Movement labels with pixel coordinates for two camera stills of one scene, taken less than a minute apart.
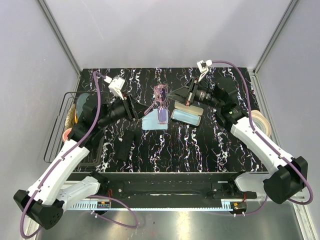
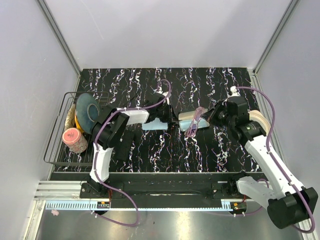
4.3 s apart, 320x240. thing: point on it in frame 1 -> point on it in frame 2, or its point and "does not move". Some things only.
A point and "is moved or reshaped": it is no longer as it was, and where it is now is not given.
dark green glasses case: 188,114 -> 185,119
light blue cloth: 183,116 -> 185,125
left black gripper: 134,109 -> 170,116
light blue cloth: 149,122 does not move
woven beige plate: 70,121 does not move
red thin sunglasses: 161,94 is moved or reshaped
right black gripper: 179,95 -> 213,112
